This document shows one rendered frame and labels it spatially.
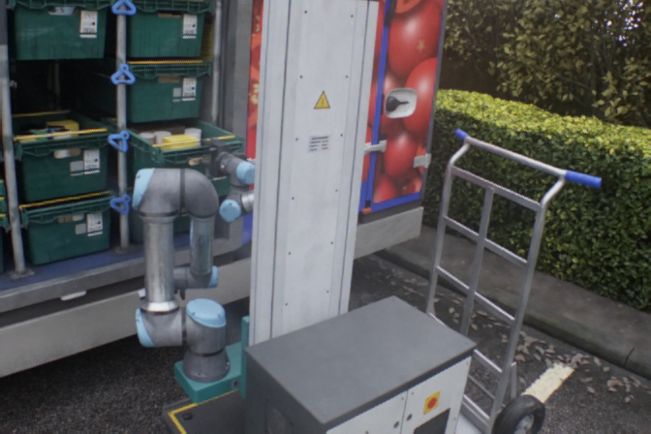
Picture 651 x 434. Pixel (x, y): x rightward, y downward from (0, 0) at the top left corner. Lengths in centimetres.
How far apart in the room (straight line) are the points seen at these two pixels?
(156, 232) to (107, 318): 90
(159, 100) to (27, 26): 62
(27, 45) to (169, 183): 88
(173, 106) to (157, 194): 94
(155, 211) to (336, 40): 69
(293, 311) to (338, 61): 74
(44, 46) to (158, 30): 48
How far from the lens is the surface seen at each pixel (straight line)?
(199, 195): 157
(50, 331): 237
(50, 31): 221
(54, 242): 239
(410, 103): 332
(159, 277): 164
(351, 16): 150
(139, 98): 237
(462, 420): 267
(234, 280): 271
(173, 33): 242
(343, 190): 159
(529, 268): 214
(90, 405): 267
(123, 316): 247
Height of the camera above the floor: 168
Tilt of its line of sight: 16 degrees down
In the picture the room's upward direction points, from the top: 5 degrees clockwise
